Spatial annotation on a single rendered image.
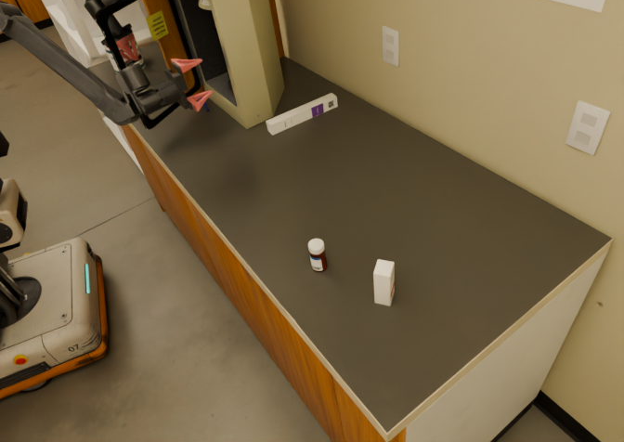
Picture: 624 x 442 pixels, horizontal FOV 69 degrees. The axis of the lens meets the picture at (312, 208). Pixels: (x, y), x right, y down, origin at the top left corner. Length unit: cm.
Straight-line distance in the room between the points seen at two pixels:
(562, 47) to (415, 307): 64
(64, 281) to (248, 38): 142
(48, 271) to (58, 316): 29
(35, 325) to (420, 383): 172
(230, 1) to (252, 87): 28
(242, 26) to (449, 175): 75
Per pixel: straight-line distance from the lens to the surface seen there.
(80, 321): 219
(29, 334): 228
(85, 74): 138
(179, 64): 132
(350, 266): 111
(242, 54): 152
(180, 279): 248
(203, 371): 215
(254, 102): 159
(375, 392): 95
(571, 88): 118
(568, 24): 114
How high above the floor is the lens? 180
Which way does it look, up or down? 43 degrees down
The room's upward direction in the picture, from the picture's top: 10 degrees counter-clockwise
